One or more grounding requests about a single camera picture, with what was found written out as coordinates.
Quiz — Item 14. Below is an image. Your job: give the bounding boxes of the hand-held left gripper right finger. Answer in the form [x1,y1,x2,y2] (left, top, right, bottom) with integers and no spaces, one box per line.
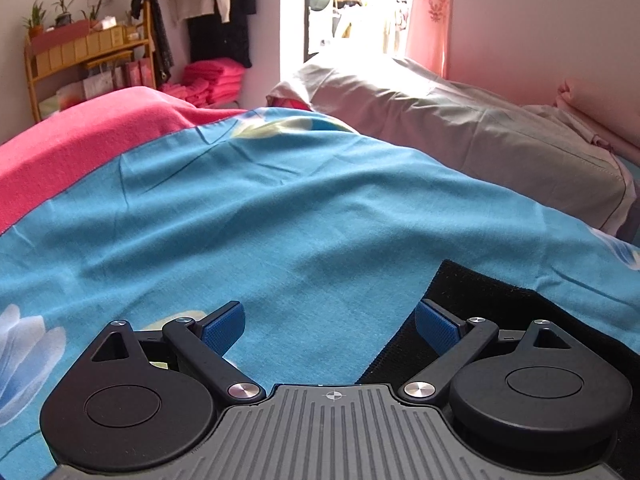
[399,298,576,404]

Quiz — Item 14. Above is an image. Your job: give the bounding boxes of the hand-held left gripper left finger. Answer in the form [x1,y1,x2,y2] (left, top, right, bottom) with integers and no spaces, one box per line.
[90,301,265,405]

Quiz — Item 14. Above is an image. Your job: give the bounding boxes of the black pants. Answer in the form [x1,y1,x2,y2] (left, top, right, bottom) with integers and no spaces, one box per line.
[359,259,640,396]

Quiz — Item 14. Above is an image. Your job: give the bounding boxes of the blue floral bedsheet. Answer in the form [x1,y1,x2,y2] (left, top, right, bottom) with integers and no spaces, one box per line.
[0,107,640,480]

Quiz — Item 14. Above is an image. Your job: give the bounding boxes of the beige pillow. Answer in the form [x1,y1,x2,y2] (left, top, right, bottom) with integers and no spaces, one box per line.
[266,52,637,237]

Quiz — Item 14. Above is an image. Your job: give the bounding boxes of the pink blanket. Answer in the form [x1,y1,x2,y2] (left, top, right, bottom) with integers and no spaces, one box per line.
[0,86,247,236]

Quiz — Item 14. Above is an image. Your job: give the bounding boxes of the pile of pink folded towels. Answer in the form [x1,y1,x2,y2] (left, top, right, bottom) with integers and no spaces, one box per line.
[161,57,247,109]

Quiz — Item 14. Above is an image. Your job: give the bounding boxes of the pink gift bag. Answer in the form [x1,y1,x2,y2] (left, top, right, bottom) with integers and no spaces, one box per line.
[124,58,154,89]

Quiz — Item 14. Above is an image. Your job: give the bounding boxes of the pink pillow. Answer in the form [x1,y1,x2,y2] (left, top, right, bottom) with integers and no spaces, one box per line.
[552,78,640,159]

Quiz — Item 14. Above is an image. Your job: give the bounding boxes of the dark dotted hanging scarf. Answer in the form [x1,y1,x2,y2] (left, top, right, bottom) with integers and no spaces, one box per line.
[131,0,175,85]

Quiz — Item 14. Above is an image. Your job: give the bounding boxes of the black hanging garment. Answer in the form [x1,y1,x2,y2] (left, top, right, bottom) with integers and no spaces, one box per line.
[187,0,257,69]

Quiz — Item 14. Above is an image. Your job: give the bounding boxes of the row of yellow storage boxes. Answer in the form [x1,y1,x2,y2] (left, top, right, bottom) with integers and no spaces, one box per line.
[34,26,127,74]

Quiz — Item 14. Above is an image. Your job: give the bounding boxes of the pink patterned curtain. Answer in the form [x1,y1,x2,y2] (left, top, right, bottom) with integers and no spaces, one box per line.
[404,0,457,80]

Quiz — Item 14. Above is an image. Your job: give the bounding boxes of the bamboo shelf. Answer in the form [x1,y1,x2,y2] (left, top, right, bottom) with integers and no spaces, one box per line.
[23,0,157,124]

